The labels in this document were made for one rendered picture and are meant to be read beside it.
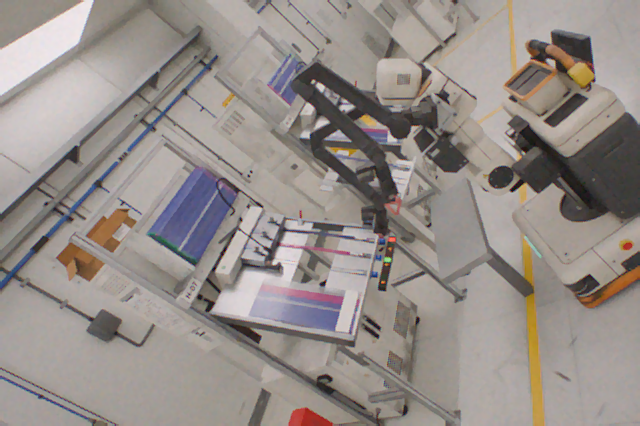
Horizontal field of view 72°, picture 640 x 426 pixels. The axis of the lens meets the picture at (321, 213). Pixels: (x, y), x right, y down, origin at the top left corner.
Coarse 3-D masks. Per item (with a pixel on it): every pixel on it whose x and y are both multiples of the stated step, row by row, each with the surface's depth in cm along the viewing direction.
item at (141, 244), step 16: (160, 144) 233; (144, 160) 224; (128, 176) 214; (224, 176) 242; (112, 192) 205; (240, 192) 245; (96, 208) 197; (128, 240) 202; (144, 240) 199; (144, 256) 209; (160, 256) 205; (176, 256) 204; (176, 272) 211; (192, 272) 207; (416, 272) 257; (176, 288) 213; (192, 288) 207; (352, 352) 189; (368, 400) 221; (384, 400) 216
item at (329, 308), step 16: (272, 288) 216; (288, 288) 215; (304, 288) 214; (320, 288) 213; (336, 288) 212; (256, 304) 210; (272, 304) 209; (288, 304) 208; (304, 304) 207; (320, 304) 206; (336, 304) 205; (352, 304) 204; (288, 320) 202; (304, 320) 201; (320, 320) 200; (336, 320) 199; (352, 320) 198
